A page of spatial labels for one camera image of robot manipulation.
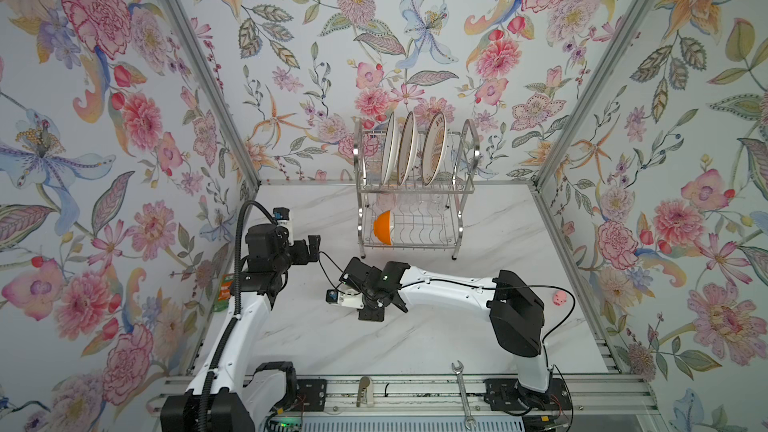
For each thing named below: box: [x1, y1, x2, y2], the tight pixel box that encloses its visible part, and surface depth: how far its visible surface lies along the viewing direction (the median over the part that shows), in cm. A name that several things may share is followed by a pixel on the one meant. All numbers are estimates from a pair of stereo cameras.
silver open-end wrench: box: [451, 360, 477, 431], surface depth 75 cm
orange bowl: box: [374, 210, 392, 245], surface depth 95 cm
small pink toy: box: [552, 290, 567, 306], surface depth 90 cm
